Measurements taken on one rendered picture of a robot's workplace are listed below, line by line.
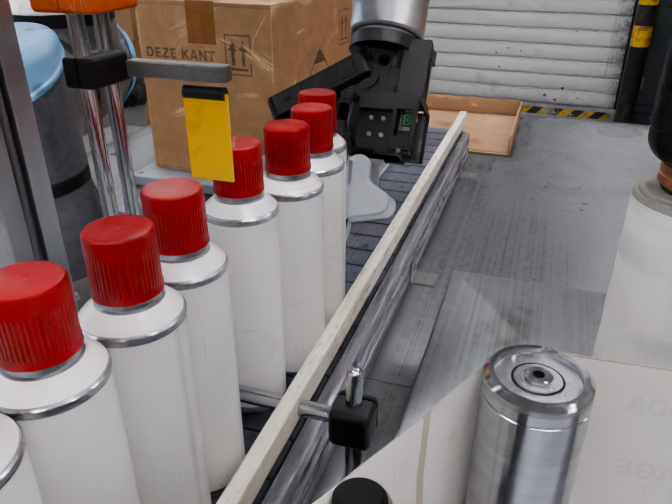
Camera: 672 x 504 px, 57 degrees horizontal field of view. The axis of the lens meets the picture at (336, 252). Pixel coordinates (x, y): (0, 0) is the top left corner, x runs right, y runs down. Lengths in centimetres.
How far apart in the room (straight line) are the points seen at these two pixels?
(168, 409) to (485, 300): 39
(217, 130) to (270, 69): 55
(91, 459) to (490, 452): 16
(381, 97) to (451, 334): 23
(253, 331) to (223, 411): 7
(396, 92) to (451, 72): 418
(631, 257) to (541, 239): 48
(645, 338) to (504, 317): 20
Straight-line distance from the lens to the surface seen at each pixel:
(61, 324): 26
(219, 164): 40
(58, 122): 65
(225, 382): 38
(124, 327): 30
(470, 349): 56
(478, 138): 132
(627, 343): 44
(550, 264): 83
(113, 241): 29
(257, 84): 95
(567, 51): 467
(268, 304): 44
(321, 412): 44
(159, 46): 104
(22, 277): 27
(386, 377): 60
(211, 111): 39
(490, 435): 23
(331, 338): 50
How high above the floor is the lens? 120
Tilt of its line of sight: 27 degrees down
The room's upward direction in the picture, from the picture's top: straight up
